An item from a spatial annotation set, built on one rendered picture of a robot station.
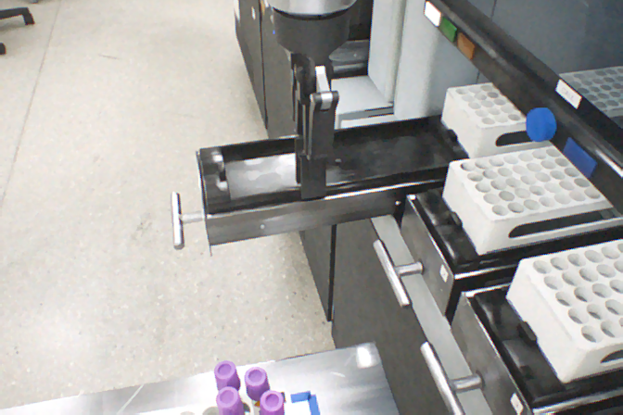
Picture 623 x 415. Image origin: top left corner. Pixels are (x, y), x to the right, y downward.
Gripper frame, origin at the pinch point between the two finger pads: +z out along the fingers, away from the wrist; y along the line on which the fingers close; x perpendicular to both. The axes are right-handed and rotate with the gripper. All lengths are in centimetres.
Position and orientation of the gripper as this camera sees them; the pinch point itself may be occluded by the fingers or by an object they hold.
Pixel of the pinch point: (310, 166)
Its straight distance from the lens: 64.0
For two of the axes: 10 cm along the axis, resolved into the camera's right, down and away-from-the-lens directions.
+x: -9.7, 1.6, -1.8
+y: -2.4, -6.3, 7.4
